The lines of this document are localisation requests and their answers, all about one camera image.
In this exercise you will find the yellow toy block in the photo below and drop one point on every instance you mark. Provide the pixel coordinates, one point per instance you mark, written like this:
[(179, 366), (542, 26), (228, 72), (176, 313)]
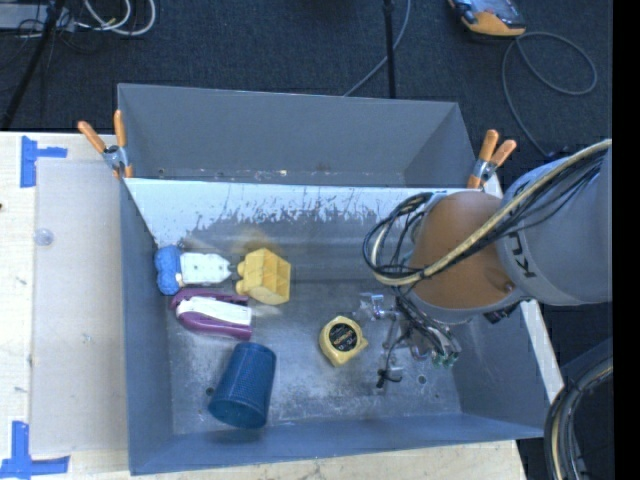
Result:
[(265, 275)]

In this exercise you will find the yellow tape measure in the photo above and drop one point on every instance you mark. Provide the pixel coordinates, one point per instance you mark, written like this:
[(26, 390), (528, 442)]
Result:
[(342, 340)]

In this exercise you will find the small clear plastic dome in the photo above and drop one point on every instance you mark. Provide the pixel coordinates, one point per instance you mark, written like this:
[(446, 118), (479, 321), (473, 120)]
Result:
[(43, 236)]

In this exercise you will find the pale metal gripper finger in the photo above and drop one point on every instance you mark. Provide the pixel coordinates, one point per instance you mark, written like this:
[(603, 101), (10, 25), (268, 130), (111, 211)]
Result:
[(393, 359), (374, 306)]

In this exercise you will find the blue and white toy figure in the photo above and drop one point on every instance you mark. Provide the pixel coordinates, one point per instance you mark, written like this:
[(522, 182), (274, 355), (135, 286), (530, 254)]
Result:
[(197, 269)]

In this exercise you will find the purple and white stapler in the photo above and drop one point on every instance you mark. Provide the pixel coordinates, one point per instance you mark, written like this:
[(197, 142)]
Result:
[(215, 313)]

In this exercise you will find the pale flat board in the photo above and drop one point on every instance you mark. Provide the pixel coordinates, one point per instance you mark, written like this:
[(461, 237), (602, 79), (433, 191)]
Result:
[(75, 318)]

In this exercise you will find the grey metal bin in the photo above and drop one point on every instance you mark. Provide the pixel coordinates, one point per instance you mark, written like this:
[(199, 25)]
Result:
[(300, 383)]

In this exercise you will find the blue mesh cup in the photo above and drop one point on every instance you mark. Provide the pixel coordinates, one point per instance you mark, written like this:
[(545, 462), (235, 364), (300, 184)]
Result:
[(245, 388)]

